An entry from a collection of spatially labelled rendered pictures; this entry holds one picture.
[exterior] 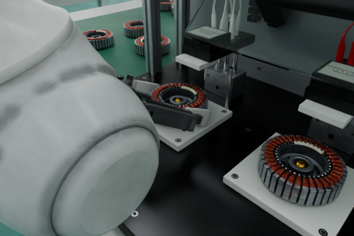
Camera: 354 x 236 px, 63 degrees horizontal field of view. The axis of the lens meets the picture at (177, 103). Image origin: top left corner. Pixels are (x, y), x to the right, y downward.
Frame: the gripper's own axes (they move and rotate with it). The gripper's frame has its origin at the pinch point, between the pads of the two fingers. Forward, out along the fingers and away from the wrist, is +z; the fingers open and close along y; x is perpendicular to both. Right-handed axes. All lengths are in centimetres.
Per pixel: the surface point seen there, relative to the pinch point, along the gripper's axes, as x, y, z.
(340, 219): -2.9, 31.2, -1.3
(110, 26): 9, -67, 27
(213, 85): 4.7, -1.2, 11.6
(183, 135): -3.8, 5.9, -2.8
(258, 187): -4.2, 21.5, -3.7
